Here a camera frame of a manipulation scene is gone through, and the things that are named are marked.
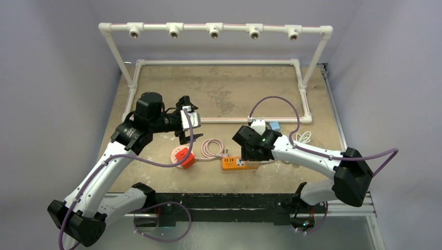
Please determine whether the red cube socket adapter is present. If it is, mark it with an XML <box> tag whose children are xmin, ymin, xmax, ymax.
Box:
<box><xmin>173</xmin><ymin>146</ymin><xmax>196</xmax><ymax>170</ymax></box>

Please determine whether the orange power strip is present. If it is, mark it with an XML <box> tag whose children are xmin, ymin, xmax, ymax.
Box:
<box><xmin>221</xmin><ymin>130</ymin><xmax>313</xmax><ymax>171</ymax></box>

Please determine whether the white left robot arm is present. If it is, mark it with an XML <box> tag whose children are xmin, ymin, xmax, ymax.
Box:
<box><xmin>47</xmin><ymin>92</ymin><xmax>201</xmax><ymax>249</ymax></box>

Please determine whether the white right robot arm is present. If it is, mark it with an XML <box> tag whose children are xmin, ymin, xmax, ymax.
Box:
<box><xmin>232</xmin><ymin>126</ymin><xmax>374</xmax><ymax>212</ymax></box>

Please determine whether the blue square charger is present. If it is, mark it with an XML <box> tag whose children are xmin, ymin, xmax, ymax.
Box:
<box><xmin>268</xmin><ymin>121</ymin><xmax>280</xmax><ymax>132</ymax></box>

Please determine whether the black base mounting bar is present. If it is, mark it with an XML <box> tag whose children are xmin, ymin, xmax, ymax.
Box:
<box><xmin>133</xmin><ymin>193</ymin><xmax>326</xmax><ymax>227</ymax></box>

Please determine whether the white PVC pipe frame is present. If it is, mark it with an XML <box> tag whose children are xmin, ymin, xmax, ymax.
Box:
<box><xmin>98</xmin><ymin>22</ymin><xmax>334</xmax><ymax>124</ymax></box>

